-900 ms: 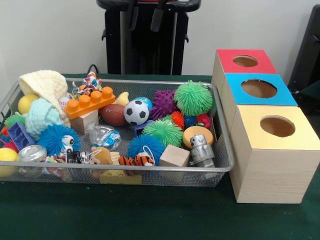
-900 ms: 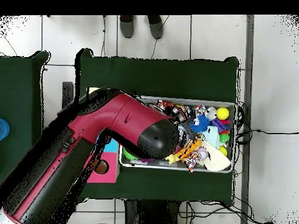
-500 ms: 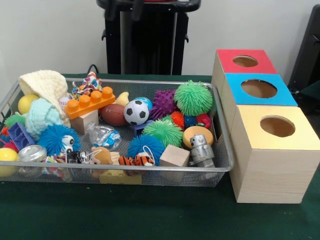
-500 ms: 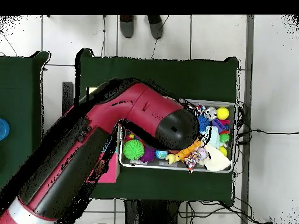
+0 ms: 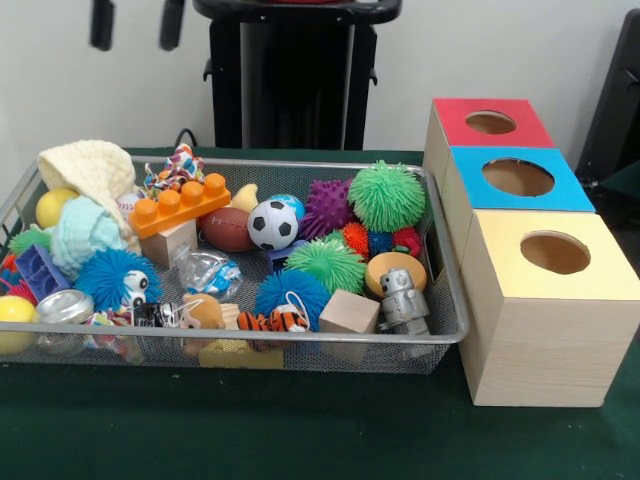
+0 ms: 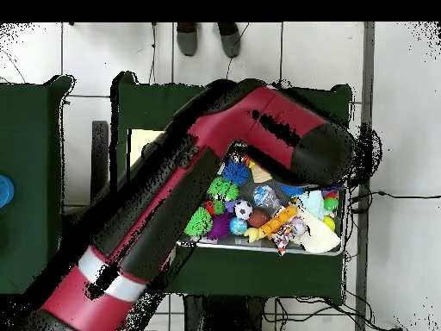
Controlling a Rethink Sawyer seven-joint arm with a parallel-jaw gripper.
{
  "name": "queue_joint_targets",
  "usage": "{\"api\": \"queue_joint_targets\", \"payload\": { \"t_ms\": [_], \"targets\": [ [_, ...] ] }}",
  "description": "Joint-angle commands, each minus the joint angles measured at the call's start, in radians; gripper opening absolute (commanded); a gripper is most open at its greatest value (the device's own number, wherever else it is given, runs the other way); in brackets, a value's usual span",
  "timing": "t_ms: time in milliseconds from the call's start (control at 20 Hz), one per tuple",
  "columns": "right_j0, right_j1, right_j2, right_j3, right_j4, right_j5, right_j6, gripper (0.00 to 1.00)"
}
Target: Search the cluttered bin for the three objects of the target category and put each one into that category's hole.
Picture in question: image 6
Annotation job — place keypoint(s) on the green furry ball with eyes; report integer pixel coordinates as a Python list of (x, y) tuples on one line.
[(198, 223)]

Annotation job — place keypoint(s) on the green spiky ball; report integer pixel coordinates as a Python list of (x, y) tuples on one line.
[(222, 188)]

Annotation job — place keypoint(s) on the clear plastic packet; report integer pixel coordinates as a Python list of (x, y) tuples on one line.
[(265, 198)]

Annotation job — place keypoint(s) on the blue spiky ball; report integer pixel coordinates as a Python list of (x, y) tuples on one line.
[(236, 173)]

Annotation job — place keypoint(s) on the globe print ball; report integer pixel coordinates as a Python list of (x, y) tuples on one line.
[(238, 226)]

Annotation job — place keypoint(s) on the purple spiky ball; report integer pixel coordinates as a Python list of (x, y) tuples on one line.
[(220, 226)]

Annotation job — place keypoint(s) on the black and white soccer ball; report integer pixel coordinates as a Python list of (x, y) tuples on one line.
[(242, 209)]

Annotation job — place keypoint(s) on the light teal knitted cloth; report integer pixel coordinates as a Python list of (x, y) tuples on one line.
[(314, 203)]

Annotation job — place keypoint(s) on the blue round disc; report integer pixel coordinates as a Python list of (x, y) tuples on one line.
[(5, 191)]

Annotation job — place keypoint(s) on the shallow clear mesh bin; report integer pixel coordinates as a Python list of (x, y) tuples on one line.
[(343, 234)]

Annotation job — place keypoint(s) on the person's foot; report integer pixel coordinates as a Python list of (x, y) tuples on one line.
[(230, 39), (187, 38)]

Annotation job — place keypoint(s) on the dark green table cloth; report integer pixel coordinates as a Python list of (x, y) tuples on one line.
[(145, 103), (41, 207)]

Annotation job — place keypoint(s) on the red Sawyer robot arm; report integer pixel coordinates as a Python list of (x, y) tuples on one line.
[(227, 131)]

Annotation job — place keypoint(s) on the orange toy building block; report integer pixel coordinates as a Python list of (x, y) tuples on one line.
[(279, 221)]

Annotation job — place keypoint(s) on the wooden box with three holes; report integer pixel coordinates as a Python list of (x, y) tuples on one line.
[(141, 141)]

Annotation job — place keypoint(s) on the cream knitted cloth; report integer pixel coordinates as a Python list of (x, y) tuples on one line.
[(318, 236)]

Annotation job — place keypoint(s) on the yellow smiley face ball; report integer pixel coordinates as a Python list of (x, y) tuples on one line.
[(329, 223)]

